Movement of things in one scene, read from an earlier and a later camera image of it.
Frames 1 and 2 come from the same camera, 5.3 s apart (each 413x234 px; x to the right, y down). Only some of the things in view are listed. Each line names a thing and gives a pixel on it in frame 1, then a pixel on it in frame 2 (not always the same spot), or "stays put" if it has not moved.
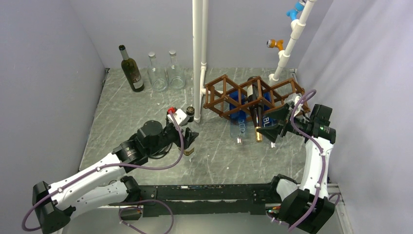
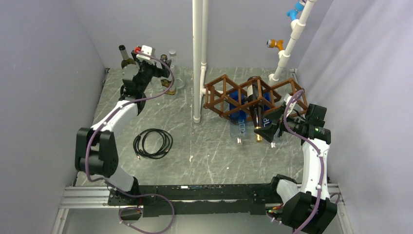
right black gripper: x=271 y=132 stays put
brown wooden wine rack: x=255 y=98 stays put
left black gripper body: x=171 y=134 → x=148 y=70
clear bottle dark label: x=176 y=73 stays put
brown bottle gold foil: x=256 y=109 stays put
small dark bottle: x=190 y=111 → x=166 y=83
